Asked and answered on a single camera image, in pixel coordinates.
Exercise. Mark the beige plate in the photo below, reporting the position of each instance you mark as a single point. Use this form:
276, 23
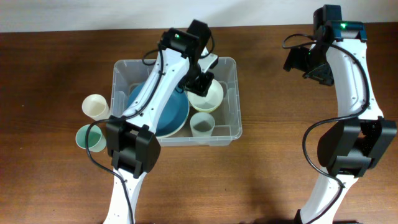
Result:
183, 126

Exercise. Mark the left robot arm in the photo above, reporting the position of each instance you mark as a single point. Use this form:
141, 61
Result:
182, 62

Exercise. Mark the grey cup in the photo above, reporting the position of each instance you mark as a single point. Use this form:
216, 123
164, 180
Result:
202, 124

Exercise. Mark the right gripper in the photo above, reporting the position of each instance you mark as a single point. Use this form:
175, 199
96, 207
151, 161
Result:
295, 59

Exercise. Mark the white bowl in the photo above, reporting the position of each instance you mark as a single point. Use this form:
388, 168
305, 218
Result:
213, 98

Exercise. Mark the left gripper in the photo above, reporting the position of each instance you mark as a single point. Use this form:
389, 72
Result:
202, 90

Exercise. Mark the blue plate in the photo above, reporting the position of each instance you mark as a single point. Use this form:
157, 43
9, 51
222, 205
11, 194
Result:
177, 100

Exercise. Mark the cream cup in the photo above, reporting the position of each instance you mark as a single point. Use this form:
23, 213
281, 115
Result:
96, 107

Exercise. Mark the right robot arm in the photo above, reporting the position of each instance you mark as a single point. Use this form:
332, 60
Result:
335, 55

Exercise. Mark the green cup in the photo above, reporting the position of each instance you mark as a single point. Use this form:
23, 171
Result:
96, 139

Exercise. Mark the clear plastic storage bin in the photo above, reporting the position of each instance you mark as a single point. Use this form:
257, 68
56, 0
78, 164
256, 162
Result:
127, 74

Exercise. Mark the yellow bowl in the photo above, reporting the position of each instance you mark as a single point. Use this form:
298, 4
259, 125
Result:
205, 110

